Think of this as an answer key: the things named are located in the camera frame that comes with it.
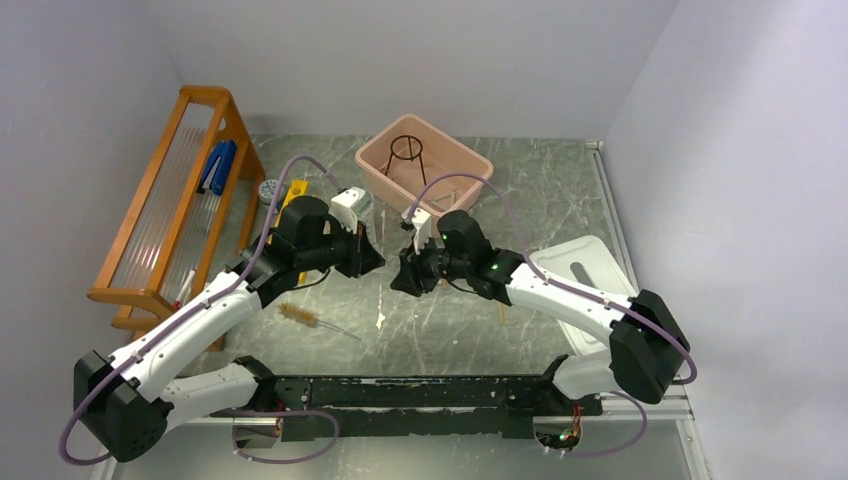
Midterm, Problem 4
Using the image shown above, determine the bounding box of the wrist white camera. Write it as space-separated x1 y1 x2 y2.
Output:
402 205 432 254
329 187 373 233

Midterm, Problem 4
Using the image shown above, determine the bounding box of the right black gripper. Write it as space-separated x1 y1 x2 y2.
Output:
390 232 471 297

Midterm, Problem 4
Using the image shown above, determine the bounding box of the blue clamp on rack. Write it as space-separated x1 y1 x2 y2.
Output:
196 140 237 196

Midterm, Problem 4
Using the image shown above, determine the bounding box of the white clay triangle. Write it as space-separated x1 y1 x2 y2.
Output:
423 188 473 213

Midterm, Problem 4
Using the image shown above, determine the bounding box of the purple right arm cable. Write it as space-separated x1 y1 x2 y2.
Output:
404 173 698 460

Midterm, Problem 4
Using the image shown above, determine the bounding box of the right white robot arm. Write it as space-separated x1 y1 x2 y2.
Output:
390 208 690 414

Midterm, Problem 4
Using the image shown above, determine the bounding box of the pink plastic bin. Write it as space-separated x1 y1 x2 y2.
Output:
355 114 494 217

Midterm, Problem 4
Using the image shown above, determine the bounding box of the brown test tube brush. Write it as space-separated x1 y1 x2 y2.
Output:
277 303 356 338

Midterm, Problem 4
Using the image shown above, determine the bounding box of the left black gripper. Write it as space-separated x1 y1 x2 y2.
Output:
297 215 385 278

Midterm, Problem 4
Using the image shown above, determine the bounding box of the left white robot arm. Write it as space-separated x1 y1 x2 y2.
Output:
72 187 385 462

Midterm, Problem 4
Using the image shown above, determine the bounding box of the yellow test tube rack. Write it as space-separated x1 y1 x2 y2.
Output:
268 179 313 286

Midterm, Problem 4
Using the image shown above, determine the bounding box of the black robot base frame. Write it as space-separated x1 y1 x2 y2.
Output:
243 374 602 442

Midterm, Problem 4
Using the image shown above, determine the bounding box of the red tipped glass thermometer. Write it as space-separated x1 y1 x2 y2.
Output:
173 268 196 310

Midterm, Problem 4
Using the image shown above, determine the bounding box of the black ring stand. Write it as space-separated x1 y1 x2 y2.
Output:
382 134 427 185

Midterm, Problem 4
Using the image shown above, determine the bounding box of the wooden drying rack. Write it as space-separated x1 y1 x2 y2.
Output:
88 85 266 339

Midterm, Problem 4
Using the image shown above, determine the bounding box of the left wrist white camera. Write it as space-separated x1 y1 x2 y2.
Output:
329 187 373 233

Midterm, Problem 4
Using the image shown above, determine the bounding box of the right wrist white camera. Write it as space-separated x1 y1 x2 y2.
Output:
402 205 432 254

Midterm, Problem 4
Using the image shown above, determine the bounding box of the white plastic lid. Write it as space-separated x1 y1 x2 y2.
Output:
527 235 647 359

